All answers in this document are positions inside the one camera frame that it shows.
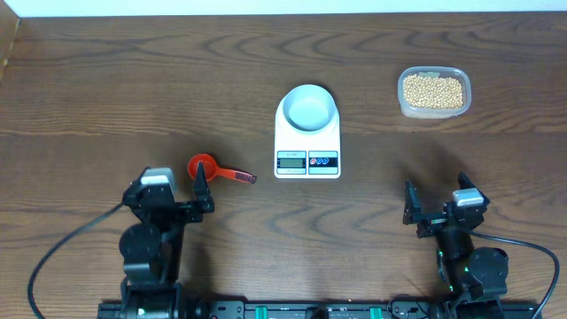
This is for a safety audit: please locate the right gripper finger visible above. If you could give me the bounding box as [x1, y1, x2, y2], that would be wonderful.
[402, 180, 422, 224]
[457, 171, 476, 190]

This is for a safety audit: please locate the red measuring scoop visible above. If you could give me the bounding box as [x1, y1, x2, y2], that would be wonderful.
[187, 153, 257, 183]

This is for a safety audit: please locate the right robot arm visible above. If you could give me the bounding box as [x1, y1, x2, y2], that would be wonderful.
[402, 172, 509, 318]

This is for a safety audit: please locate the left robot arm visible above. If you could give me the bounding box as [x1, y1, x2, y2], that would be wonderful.
[116, 165, 214, 319]

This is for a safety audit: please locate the white digital kitchen scale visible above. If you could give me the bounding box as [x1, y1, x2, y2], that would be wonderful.
[274, 97, 342, 179]

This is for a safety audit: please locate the grey round bowl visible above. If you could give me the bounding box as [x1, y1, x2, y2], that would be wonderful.
[283, 84, 338, 132]

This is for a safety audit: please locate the clear plastic container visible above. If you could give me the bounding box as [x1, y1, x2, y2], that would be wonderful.
[398, 66, 472, 120]

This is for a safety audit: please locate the pile of soybeans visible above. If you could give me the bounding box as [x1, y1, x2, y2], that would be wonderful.
[402, 74, 463, 109]

